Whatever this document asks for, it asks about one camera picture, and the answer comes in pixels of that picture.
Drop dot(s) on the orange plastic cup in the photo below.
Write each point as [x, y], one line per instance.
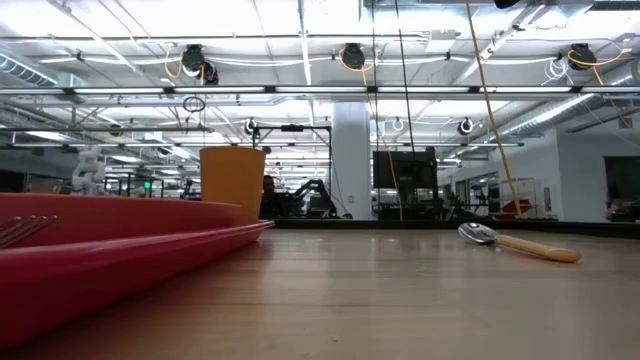
[232, 180]

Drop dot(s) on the orange round plate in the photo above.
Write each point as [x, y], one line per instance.
[125, 215]

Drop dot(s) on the background black robot arm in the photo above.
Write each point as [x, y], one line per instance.
[312, 192]

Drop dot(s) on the red plastic tray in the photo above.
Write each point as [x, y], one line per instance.
[100, 280]

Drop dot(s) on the white building pillar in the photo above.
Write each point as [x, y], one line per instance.
[351, 160]

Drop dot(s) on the person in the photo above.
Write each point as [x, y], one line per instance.
[268, 197]

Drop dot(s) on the black display screen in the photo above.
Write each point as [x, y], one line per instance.
[405, 170]

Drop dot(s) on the long ceiling light strip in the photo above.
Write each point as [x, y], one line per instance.
[320, 90]

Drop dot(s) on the red background object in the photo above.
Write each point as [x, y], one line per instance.
[517, 206]

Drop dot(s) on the white robot figure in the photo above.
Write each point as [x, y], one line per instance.
[89, 170]

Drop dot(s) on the background black rig frame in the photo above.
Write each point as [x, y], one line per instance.
[292, 128]

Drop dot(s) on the black aluminium table frame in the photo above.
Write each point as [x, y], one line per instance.
[400, 224]

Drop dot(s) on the silver ventilation duct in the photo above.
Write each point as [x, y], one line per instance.
[560, 115]

